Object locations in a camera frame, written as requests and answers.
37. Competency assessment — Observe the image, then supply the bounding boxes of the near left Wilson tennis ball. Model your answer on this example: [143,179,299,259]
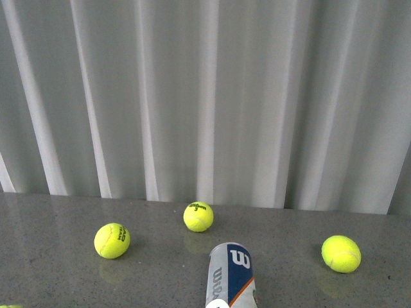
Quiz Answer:
[0,305,23,308]

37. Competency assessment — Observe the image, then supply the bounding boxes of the white pleated curtain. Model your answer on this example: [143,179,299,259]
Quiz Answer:
[1,1,410,214]

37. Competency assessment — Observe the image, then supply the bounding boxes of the tennis ball with Wilson print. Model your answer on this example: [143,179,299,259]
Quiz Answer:
[183,201,214,232]

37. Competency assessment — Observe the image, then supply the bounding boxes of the tennis ball with HEAD print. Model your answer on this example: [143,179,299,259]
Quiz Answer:
[94,223,130,259]

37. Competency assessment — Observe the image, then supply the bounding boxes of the plain yellow tennis ball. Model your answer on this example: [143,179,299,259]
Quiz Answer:
[321,235,362,273]

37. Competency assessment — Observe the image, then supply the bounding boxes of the Wilson tennis ball can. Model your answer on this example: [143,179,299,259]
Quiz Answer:
[205,242,258,307]

